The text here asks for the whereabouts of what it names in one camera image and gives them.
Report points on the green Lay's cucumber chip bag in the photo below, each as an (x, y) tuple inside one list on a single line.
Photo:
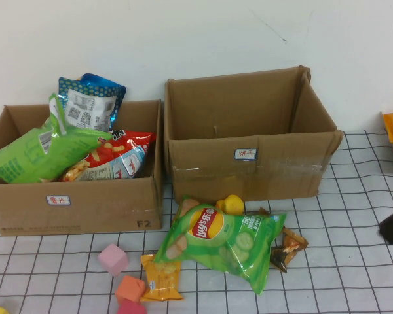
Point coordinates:
[(222, 248)]

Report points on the small orange snack packet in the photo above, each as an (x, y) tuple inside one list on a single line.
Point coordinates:
[(162, 281)]

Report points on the red foam cube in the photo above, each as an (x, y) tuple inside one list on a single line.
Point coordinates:
[(131, 308)]

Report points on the red puffed snack bag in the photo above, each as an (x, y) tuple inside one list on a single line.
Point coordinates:
[(124, 157)]

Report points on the yellow round toy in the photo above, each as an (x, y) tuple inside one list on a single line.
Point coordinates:
[(232, 204)]

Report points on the green chip bag with barcode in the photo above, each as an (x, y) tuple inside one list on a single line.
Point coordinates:
[(26, 157)]

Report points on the pink foam cube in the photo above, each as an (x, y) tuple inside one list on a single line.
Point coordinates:
[(113, 260)]

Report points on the blue dotted snack bag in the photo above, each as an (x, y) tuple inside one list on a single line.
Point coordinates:
[(88, 108)]

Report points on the brown amber snack packet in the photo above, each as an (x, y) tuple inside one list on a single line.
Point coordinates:
[(288, 252)]

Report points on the white black-grid tablecloth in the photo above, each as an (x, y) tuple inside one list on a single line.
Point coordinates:
[(330, 278)]

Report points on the cardboard box marked F2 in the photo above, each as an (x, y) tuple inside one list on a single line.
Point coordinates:
[(101, 206)]

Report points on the taped cardboard box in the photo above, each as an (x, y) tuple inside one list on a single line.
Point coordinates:
[(275, 176)]

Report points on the orange foam cube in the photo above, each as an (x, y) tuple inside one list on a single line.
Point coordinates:
[(129, 289)]

